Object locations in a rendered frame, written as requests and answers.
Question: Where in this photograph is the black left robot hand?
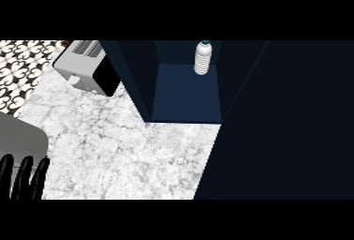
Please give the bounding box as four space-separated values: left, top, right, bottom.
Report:
0 153 52 201

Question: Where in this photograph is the dark blue cabinet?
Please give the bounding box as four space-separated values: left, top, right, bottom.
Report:
98 39 272 125

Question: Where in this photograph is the clear plastic water bottle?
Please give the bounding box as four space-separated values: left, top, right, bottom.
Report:
192 39 214 76

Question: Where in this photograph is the dark blue cabinet door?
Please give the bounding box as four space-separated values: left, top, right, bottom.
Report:
192 39 354 201

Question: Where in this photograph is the white and black toaster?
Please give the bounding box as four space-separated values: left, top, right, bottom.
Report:
52 39 123 98

